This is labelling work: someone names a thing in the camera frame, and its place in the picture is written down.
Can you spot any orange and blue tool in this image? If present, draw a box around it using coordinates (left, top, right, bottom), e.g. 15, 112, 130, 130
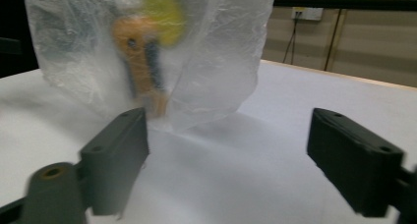
111, 16, 170, 118

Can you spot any white small object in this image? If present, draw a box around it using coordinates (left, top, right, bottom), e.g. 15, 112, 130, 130
113, 0, 144, 13

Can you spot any yellow round object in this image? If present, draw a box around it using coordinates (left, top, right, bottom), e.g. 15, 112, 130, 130
142, 0, 186, 48

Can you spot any white wall socket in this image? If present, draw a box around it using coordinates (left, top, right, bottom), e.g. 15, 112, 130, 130
291, 7, 325, 22

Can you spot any thin dark pole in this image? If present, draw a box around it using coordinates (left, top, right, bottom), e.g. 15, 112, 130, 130
324, 9, 344, 72

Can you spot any clear plastic bag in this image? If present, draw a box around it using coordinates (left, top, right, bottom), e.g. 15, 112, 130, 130
23, 0, 275, 132

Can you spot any black cable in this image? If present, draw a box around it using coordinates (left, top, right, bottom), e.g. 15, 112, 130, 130
282, 11, 302, 65

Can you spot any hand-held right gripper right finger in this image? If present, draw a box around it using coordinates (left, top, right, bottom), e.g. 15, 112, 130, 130
306, 107, 405, 218

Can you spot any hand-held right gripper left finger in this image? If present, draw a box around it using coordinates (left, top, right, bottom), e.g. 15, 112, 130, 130
78, 106, 150, 217

